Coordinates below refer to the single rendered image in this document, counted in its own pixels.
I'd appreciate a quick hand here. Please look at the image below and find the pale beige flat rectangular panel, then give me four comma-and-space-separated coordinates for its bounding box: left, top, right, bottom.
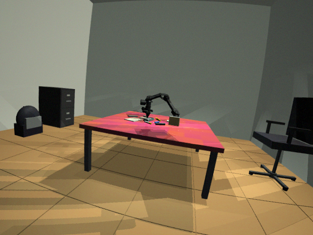
124, 117, 143, 122

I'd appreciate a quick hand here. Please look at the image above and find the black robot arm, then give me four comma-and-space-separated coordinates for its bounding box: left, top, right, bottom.
140, 93, 180, 117

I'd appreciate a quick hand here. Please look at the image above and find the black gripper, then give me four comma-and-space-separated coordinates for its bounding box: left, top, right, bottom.
142, 105, 153, 118

